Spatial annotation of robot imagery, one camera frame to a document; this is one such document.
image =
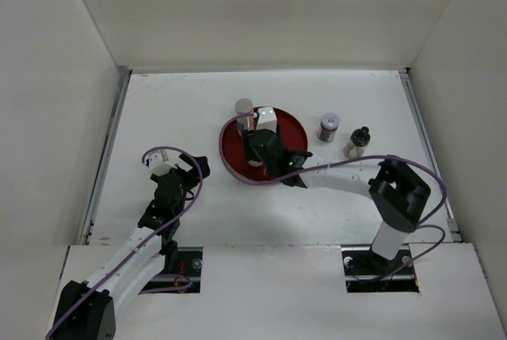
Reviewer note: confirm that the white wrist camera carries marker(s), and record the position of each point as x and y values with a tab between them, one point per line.
158	162
266	119

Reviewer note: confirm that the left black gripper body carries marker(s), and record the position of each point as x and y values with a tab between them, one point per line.
188	181

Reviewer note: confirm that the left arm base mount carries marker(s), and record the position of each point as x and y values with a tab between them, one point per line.
181	273

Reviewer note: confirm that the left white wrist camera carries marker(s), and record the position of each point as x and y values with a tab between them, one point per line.
158	162

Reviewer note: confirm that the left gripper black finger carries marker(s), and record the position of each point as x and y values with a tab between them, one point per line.
199	167
157	179

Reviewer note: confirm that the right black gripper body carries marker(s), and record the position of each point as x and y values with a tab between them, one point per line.
252	153

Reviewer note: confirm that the black cap white bottle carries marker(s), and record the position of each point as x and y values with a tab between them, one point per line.
357	144

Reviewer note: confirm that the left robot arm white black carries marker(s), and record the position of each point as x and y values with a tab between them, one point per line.
89	309

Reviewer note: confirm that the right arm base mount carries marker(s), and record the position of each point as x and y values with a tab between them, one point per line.
367	272

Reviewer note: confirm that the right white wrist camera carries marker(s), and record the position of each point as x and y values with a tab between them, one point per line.
266	119

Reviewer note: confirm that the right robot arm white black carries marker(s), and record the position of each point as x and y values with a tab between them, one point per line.
397	191

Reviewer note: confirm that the purple lid pepper jar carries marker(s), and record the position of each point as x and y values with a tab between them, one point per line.
328	127

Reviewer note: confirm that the silver lid clear spice bottle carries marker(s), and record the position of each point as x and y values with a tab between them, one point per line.
244	109

